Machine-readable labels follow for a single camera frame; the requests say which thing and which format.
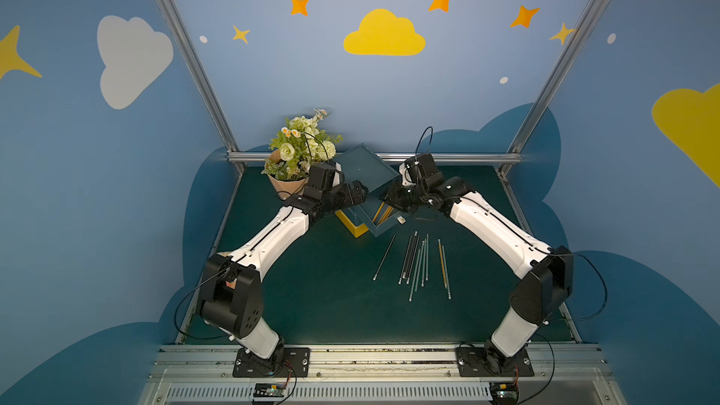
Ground aluminium frame post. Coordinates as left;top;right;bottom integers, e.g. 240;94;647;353
156;0;246;174
499;0;611;179

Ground teal drawer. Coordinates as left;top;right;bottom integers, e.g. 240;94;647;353
349;178;409;237

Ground aluminium back frame bar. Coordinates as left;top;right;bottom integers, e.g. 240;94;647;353
227;151;522;165

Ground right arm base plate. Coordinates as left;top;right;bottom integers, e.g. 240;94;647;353
455;345;534;378

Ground yellow bottom drawer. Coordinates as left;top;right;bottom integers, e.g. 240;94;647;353
335;208;369;238

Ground left green circuit board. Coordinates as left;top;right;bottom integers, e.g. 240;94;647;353
252;384;287;401

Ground right green circuit board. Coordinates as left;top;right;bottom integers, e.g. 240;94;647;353
489;382;519;405

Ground right aluminium frame post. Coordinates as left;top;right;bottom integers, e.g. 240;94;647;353
499;0;611;179

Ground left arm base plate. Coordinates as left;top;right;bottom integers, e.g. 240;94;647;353
232;347;311;378

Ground lone black pencil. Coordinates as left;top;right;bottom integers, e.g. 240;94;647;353
372;234;397;281

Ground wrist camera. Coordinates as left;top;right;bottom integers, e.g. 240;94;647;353
399;153;444;189
307;160;339;191

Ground aluminium front rail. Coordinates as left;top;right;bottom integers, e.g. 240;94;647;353
139;342;626;404

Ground green circuit board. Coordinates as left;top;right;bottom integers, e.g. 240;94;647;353
489;382;519;405
252;384;287;401

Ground artificial green white flowers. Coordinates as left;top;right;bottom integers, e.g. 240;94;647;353
269;109;343;159

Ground left aluminium frame post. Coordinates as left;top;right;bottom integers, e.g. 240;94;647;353
156;0;246;174

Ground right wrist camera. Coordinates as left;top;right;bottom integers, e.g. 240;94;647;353
399;153;444;189

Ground teal drawer cabinet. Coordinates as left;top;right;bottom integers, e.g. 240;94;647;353
335;144;401;191

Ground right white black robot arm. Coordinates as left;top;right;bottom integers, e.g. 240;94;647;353
381;176;574;365

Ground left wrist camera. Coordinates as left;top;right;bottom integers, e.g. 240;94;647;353
307;160;339;191

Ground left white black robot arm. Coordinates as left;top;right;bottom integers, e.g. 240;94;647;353
196;180;369;364

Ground terracotta flower pot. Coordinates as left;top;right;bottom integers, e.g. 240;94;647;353
262;144;339;200

